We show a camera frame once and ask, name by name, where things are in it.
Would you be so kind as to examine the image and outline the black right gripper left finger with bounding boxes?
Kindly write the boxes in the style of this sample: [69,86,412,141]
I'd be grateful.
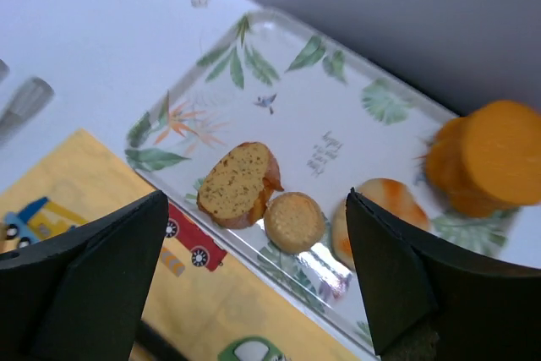
[1,191,168,360]

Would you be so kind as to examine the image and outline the glazed twisted pastry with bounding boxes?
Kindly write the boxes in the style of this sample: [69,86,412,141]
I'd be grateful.
[331,178,431,271]

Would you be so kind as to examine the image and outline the sliced brown bread loaf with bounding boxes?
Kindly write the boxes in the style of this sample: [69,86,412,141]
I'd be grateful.
[197,142,284,230]

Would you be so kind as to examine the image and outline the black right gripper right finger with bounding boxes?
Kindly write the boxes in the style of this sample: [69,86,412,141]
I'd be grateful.
[346,192,540,360]

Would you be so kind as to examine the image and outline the golden tongs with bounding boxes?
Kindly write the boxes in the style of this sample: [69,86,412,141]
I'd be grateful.
[1,59,55,147]

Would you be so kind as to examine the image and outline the small round bun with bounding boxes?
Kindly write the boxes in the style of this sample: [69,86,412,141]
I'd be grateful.
[264,192,325,254]

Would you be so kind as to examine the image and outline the leaf-patterned white tray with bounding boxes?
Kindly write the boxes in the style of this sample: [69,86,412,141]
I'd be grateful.
[124,9,540,351]

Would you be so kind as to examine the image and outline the yellow vehicle-print placemat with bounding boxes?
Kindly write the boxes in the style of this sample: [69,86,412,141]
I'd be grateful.
[1,129,371,360]

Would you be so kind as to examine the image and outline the orange cylindrical cake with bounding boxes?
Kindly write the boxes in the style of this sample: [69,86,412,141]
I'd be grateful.
[425,101,540,217]

